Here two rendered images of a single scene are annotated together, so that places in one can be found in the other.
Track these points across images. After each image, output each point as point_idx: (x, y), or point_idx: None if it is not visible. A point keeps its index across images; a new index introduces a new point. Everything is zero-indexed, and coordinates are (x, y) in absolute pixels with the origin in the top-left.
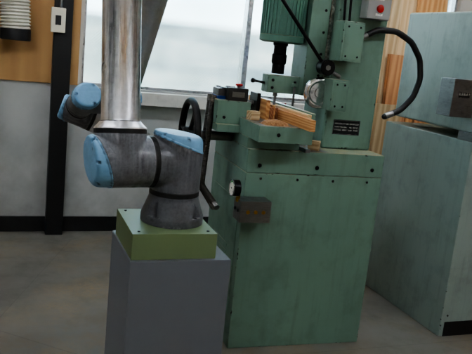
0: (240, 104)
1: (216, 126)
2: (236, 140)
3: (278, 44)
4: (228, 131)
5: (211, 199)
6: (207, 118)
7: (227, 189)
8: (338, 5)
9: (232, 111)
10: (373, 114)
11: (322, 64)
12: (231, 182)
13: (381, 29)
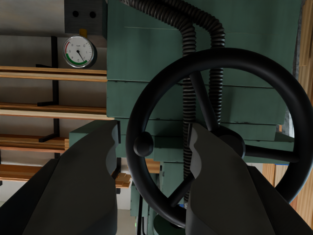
0: (159, 178)
1: (154, 157)
2: (168, 123)
3: (172, 224)
4: (153, 141)
5: (138, 5)
6: (189, 172)
7: (196, 33)
8: (150, 227)
9: (160, 172)
10: None
11: (136, 188)
12: (84, 61)
13: None
